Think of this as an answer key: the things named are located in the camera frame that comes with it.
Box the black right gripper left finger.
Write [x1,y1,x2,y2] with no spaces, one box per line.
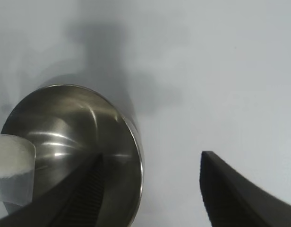
[0,153,106,227]

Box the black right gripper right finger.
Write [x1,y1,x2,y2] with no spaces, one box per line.
[200,150,291,227]

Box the clear plastic measuring cup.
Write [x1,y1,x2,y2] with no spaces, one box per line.
[0,134,37,205]

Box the stainless steel mixing bowl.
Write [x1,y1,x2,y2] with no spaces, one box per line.
[0,83,145,227]

